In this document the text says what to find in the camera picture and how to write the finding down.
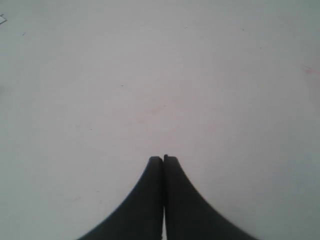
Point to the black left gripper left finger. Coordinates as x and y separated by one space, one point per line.
140 215

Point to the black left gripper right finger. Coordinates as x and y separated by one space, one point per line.
188 216

